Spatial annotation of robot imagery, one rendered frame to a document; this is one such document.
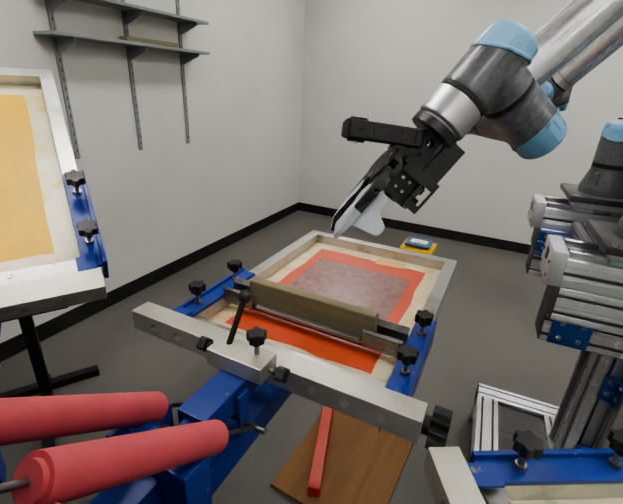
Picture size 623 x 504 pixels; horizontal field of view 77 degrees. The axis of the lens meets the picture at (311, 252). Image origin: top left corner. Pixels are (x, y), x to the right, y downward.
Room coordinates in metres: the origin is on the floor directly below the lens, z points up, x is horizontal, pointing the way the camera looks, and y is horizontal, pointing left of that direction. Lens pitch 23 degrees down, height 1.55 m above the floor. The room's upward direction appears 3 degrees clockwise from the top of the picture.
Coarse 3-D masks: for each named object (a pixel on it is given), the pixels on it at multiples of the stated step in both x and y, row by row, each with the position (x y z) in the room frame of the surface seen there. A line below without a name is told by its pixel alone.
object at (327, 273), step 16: (320, 256) 1.35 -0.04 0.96; (336, 256) 1.36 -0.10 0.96; (352, 256) 1.36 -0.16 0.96; (304, 272) 1.20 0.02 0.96; (320, 272) 1.21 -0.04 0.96; (336, 272) 1.22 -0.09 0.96; (352, 272) 1.22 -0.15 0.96; (304, 288) 1.09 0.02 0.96; (320, 288) 1.09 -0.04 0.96; (336, 288) 1.10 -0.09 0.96; (240, 320) 0.89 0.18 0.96; (256, 320) 0.90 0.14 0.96; (272, 320) 0.90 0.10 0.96; (272, 336) 0.83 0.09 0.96; (288, 336) 0.83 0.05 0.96
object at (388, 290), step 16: (368, 272) 1.23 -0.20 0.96; (384, 272) 1.23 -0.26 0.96; (400, 272) 1.24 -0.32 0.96; (416, 272) 1.25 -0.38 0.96; (352, 288) 1.10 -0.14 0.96; (368, 288) 1.11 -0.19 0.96; (384, 288) 1.11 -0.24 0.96; (400, 288) 1.12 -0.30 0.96; (352, 304) 1.00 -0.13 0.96; (368, 304) 1.01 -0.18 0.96; (384, 304) 1.01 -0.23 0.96; (400, 304) 1.02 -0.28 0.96; (304, 336) 0.83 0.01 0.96; (320, 336) 0.84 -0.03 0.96; (320, 352) 0.77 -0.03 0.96; (336, 352) 0.77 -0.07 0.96; (352, 352) 0.78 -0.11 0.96; (368, 352) 0.78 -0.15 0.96; (368, 368) 0.72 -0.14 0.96
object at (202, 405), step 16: (208, 384) 0.55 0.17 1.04; (224, 384) 0.55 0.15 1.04; (240, 384) 0.56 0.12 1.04; (256, 384) 0.60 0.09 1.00; (192, 400) 0.51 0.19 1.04; (208, 400) 0.51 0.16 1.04; (224, 400) 0.52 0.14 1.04; (192, 416) 0.48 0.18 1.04; (208, 416) 0.48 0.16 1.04; (224, 416) 0.51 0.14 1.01
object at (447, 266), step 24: (312, 240) 1.46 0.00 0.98; (336, 240) 1.46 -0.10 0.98; (360, 240) 1.45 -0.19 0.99; (264, 264) 1.18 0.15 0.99; (432, 264) 1.29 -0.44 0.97; (456, 264) 1.28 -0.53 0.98; (216, 312) 0.92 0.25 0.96; (432, 312) 0.92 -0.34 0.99; (312, 360) 0.70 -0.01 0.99; (384, 384) 0.63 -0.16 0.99
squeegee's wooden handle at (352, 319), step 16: (256, 288) 0.92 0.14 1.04; (272, 288) 0.90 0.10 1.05; (288, 288) 0.89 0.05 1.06; (256, 304) 0.92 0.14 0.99; (272, 304) 0.90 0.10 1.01; (288, 304) 0.88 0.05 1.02; (304, 304) 0.86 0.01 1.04; (320, 304) 0.84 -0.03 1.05; (336, 304) 0.82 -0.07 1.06; (320, 320) 0.83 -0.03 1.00; (336, 320) 0.82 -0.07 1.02; (352, 320) 0.80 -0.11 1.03; (368, 320) 0.78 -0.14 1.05
